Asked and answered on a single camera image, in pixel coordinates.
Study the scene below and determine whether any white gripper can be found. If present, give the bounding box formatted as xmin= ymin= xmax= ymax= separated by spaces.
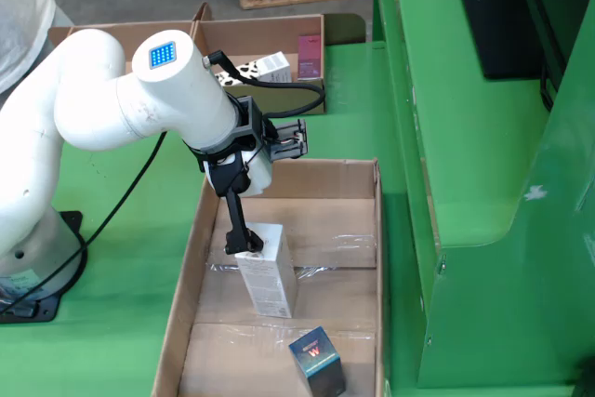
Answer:
xmin=208 ymin=145 xmax=274 ymax=257

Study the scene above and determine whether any tall white product box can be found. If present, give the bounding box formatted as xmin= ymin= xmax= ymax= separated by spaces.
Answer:
xmin=234 ymin=222 xmax=298 ymax=319

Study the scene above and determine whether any large shallow cardboard tray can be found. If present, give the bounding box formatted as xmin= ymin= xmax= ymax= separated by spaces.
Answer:
xmin=151 ymin=157 xmax=387 ymax=397

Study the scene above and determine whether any pink product box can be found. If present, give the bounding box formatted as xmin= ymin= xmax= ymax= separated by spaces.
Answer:
xmin=296 ymin=33 xmax=324 ymax=81

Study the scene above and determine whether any cardboard box with olive flap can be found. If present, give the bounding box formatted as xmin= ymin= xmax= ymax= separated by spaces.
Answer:
xmin=188 ymin=2 xmax=367 ymax=119

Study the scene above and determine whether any blue box with W print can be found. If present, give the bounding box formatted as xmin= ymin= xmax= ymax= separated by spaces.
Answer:
xmin=287 ymin=325 xmax=348 ymax=397

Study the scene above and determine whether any empty cardboard box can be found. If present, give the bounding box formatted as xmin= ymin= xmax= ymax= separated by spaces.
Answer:
xmin=47 ymin=20 xmax=196 ymax=76

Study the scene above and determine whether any cow print carton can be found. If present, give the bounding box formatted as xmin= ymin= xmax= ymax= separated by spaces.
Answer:
xmin=214 ymin=51 xmax=293 ymax=87

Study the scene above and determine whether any person in white shirt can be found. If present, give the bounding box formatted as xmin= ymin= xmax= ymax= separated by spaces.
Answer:
xmin=0 ymin=0 xmax=57 ymax=94

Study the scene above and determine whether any black flat monitor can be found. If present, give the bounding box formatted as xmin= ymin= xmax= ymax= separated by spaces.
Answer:
xmin=448 ymin=0 xmax=568 ymax=81

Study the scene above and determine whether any black power cable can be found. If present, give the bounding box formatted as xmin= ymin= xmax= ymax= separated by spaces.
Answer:
xmin=0 ymin=131 xmax=168 ymax=319

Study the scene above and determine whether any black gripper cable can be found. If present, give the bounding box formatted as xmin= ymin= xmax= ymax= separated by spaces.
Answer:
xmin=204 ymin=50 xmax=326 ymax=119

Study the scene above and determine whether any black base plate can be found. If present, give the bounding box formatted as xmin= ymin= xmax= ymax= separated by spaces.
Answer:
xmin=0 ymin=210 xmax=89 ymax=324

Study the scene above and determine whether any black cable loop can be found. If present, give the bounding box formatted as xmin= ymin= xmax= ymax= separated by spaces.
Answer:
xmin=538 ymin=64 xmax=559 ymax=112

